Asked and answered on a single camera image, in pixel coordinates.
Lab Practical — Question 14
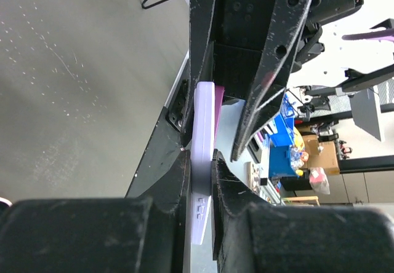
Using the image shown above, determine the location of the purple edged black smartphone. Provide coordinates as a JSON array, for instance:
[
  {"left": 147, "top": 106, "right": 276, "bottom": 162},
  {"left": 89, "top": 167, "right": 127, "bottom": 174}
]
[{"left": 214, "top": 85, "right": 225, "bottom": 144}]

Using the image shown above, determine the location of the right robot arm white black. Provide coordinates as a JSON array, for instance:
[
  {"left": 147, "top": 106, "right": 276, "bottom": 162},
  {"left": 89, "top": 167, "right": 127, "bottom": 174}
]
[{"left": 180, "top": 0, "right": 364, "bottom": 160}]

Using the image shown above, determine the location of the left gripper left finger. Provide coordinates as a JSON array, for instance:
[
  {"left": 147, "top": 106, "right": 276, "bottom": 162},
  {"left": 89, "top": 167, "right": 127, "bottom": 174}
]
[{"left": 1, "top": 151, "right": 191, "bottom": 272}]

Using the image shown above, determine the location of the lavender phone case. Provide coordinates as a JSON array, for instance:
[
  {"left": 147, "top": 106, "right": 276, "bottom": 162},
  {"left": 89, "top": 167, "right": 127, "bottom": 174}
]
[{"left": 191, "top": 82, "right": 215, "bottom": 245}]

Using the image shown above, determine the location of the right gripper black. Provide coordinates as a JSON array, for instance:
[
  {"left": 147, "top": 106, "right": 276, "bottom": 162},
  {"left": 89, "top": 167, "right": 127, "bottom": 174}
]
[{"left": 180, "top": 0, "right": 312, "bottom": 160}]

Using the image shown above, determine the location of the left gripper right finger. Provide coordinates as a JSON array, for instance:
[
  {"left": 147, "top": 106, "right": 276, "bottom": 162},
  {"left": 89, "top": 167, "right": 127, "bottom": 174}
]
[{"left": 211, "top": 151, "right": 393, "bottom": 272}]

